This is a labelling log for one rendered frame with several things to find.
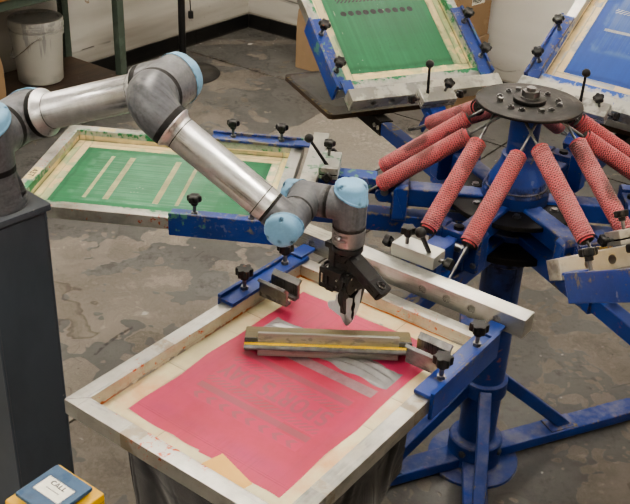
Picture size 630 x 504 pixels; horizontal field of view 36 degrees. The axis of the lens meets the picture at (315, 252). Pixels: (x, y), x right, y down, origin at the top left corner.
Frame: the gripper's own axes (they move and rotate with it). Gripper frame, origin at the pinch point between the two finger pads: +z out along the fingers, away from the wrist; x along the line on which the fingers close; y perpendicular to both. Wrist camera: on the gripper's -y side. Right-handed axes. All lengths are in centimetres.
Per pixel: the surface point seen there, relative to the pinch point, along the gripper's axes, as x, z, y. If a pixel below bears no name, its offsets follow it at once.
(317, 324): 0.8, 4.3, 8.7
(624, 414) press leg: -135, 95, -34
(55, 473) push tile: 75, 3, 15
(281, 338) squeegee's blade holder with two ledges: 16.3, -0.3, 7.6
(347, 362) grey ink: 9.2, 3.9, -6.0
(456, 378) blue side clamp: 3.1, 0.1, -30.3
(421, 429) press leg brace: -63, 79, 10
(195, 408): 42.7, 4.3, 9.5
